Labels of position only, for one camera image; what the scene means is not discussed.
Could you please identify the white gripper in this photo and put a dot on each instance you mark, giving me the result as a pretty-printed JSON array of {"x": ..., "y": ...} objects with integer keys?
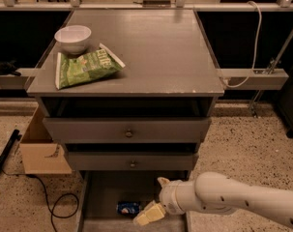
[{"x": 167, "y": 196}]

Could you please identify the blue pepsi can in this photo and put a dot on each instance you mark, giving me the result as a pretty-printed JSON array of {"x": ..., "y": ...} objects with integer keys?
[{"x": 128, "y": 208}]

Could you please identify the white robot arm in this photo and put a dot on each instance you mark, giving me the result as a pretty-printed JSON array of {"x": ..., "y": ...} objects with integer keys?
[{"x": 214, "y": 193}]

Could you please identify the bottom grey open drawer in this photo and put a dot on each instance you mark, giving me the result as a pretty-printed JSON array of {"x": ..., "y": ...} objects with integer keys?
[{"x": 104, "y": 190}]

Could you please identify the middle grey drawer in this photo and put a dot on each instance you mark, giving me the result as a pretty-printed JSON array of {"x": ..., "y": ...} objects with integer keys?
[{"x": 126, "y": 161}]

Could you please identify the grey drawer cabinet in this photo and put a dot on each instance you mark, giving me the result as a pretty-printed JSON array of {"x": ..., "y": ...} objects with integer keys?
[{"x": 168, "y": 73}]

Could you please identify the top grey drawer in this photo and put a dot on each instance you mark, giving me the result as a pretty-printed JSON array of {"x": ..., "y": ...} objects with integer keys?
[{"x": 121, "y": 130}]

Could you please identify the cardboard box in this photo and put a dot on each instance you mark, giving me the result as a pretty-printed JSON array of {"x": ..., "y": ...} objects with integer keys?
[{"x": 40, "y": 154}]

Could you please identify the green chip bag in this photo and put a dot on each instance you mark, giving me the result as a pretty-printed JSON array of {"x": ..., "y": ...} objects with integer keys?
[{"x": 86, "y": 68}]

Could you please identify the black metal stand leg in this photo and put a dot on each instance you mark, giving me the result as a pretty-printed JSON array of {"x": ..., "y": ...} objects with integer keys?
[{"x": 13, "y": 138}]

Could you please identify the white ceramic bowl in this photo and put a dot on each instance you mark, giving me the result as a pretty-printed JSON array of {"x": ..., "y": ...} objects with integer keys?
[{"x": 73, "y": 39}]

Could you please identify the black object on rail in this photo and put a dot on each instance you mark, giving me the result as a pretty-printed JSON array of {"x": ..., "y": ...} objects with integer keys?
[{"x": 8, "y": 68}]

